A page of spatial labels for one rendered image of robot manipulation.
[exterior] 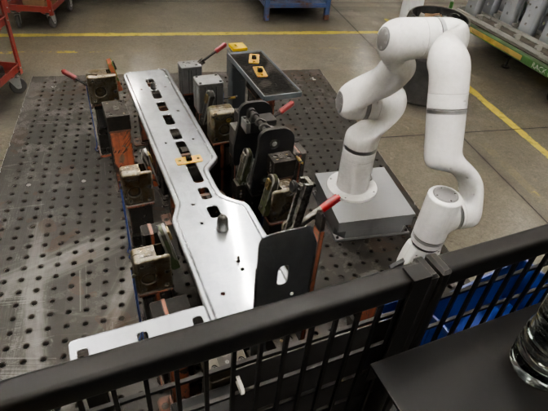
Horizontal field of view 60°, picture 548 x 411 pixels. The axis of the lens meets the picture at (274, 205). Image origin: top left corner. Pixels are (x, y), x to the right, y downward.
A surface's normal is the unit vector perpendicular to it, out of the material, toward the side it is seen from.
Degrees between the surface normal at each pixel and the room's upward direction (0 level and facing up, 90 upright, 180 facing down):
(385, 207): 1
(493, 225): 0
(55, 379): 0
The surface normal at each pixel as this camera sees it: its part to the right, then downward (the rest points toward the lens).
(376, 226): 0.22, 0.63
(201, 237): 0.07, -0.77
